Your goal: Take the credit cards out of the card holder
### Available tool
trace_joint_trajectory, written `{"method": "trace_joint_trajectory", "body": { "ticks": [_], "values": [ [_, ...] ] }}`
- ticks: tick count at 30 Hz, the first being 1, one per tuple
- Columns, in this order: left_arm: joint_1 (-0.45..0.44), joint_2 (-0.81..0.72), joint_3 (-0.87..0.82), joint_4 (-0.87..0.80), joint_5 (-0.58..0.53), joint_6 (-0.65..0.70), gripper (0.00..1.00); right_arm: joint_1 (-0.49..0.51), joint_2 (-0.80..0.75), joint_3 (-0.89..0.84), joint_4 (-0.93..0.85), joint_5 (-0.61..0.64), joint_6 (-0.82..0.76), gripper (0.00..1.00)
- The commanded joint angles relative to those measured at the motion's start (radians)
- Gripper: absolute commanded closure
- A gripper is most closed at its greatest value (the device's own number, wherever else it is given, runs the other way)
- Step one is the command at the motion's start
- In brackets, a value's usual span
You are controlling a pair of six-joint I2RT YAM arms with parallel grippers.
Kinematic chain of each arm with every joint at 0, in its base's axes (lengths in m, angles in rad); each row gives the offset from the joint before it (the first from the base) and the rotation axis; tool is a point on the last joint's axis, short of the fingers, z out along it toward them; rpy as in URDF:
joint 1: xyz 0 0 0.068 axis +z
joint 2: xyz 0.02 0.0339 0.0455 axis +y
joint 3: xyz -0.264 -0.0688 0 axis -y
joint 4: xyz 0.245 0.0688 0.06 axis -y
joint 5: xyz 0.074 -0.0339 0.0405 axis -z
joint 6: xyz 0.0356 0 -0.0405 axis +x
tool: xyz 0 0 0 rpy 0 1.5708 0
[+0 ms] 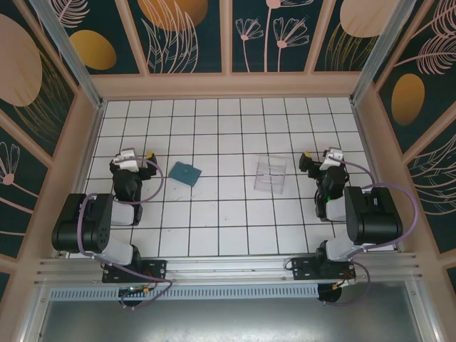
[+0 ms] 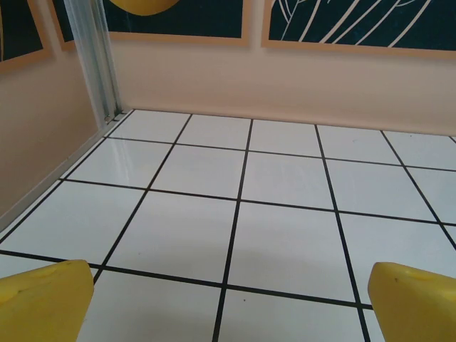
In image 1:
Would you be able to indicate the teal card holder wallet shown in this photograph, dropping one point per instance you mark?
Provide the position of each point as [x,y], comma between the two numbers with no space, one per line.
[183,173]

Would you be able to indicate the clear acrylic card stand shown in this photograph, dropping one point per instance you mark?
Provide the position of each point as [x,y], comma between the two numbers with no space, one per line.
[270,174]

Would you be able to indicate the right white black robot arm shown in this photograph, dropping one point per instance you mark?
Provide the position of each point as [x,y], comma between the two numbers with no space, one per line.
[374,213]

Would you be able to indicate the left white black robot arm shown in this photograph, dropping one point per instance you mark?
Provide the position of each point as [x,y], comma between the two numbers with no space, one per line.
[98,222]

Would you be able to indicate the grey metal sheet panel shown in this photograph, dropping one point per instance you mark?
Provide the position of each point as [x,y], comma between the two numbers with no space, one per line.
[228,320]

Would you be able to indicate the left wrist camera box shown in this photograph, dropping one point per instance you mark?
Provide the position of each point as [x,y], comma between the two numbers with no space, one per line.
[128,159]

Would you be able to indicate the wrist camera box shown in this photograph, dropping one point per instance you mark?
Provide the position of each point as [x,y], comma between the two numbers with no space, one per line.
[128,159]
[332,158]

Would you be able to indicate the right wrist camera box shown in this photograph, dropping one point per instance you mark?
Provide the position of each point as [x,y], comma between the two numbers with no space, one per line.
[332,158]

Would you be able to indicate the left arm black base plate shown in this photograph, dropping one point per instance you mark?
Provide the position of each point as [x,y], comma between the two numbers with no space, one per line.
[155,269]

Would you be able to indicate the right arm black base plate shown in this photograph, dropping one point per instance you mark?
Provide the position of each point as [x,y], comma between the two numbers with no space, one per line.
[303,269]

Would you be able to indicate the aluminium mounting rail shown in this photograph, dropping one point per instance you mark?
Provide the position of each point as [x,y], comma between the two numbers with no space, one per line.
[228,265]

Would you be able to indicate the aluminium corner post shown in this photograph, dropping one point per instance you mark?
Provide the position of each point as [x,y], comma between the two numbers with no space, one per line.
[71,57]
[384,50]

